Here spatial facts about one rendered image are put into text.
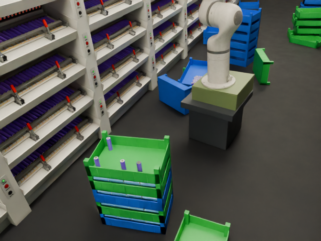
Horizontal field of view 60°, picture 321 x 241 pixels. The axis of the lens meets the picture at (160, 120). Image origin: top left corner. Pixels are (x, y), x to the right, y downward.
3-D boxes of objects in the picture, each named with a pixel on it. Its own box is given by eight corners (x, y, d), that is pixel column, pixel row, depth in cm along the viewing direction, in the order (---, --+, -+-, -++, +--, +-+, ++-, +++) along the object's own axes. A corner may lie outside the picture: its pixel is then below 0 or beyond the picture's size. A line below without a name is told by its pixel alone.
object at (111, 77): (147, 60, 217) (151, 44, 208) (101, 96, 174) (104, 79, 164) (126, 49, 221) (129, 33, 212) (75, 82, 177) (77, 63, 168)
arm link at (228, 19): (217, 44, 154) (217, -2, 141) (245, 51, 142) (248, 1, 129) (202, 50, 149) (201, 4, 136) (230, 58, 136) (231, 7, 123)
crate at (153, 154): (170, 149, 120) (169, 135, 116) (160, 185, 104) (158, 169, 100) (106, 143, 127) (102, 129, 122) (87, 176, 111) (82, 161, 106)
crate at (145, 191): (171, 163, 125) (170, 149, 120) (161, 199, 109) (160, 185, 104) (109, 157, 131) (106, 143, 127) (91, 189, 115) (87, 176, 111)
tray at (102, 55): (145, 34, 206) (147, 22, 200) (95, 67, 162) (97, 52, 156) (122, 23, 209) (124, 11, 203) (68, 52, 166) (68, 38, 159)
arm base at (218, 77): (240, 77, 159) (242, 45, 149) (227, 92, 147) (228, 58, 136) (209, 72, 169) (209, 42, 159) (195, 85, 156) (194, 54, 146)
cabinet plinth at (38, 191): (184, 55, 291) (184, 50, 288) (10, 223, 133) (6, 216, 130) (170, 53, 297) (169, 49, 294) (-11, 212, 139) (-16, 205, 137)
